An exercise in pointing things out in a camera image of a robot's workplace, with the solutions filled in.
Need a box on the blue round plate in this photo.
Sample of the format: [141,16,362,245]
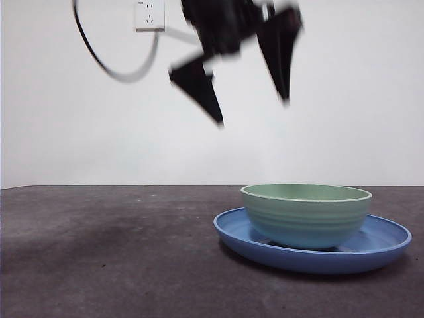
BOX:
[213,207,413,275]

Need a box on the pale green ribbed bowl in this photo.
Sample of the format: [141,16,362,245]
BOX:
[240,183,373,250]

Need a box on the white wall socket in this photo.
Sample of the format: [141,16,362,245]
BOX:
[134,0,166,33]

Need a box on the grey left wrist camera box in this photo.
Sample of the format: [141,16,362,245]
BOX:
[260,1,276,19]

